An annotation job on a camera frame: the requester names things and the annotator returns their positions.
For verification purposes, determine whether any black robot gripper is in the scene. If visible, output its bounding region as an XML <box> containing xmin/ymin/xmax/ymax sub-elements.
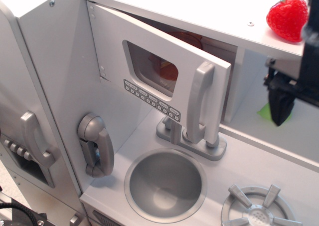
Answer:
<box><xmin>264</xmin><ymin>0</ymin><xmax>319</xmax><ymax>126</ymax></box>

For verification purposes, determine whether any white toy microwave door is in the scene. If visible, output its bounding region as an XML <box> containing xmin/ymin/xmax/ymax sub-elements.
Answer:
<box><xmin>87</xmin><ymin>2</ymin><xmax>231</xmax><ymax>144</ymax></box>

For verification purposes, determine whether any brown toy inside microwave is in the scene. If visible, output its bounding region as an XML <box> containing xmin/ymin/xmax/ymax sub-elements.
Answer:
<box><xmin>149</xmin><ymin>31</ymin><xmax>203</xmax><ymax>81</ymax></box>

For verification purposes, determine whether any green plastic toy pear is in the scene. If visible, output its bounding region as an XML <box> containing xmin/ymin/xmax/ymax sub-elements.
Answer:
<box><xmin>256</xmin><ymin>102</ymin><xmax>293</xmax><ymax>123</ymax></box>

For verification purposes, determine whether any grey toy sink faucet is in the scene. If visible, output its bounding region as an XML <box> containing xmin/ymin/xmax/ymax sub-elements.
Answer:
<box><xmin>156</xmin><ymin>115</ymin><xmax>228</xmax><ymax>162</ymax></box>

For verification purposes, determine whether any red plastic toy strawberry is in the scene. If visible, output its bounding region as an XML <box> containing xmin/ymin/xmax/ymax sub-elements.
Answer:
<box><xmin>266</xmin><ymin>0</ymin><xmax>309</xmax><ymax>42</ymax></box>

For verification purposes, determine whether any grey toy stove burner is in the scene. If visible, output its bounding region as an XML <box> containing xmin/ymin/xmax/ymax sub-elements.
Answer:
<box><xmin>221</xmin><ymin>184</ymin><xmax>302</xmax><ymax>226</ymax></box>

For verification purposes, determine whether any round metal sink bowl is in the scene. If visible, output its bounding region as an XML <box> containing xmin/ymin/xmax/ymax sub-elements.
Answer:
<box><xmin>124</xmin><ymin>148</ymin><xmax>207</xmax><ymax>224</ymax></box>

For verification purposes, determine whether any white toy kitchen cabinet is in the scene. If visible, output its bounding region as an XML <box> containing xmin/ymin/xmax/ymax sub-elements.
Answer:
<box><xmin>0</xmin><ymin>0</ymin><xmax>319</xmax><ymax>226</ymax></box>

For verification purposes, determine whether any grey toy ice dispenser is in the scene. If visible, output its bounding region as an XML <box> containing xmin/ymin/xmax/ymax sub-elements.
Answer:
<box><xmin>0</xmin><ymin>134</ymin><xmax>54</xmax><ymax>188</ymax></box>

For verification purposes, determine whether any grey toy wall telephone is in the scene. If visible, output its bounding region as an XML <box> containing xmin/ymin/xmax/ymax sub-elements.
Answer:
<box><xmin>77</xmin><ymin>113</ymin><xmax>114</xmax><ymax>178</ymax></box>

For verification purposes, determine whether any grey toy fridge handle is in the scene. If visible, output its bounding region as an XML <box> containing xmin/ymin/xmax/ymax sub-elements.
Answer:
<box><xmin>20</xmin><ymin>111</ymin><xmax>55</xmax><ymax>169</ymax></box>

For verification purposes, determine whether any black cable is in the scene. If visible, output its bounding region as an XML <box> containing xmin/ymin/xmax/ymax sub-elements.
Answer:
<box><xmin>0</xmin><ymin>200</ymin><xmax>38</xmax><ymax>226</ymax></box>

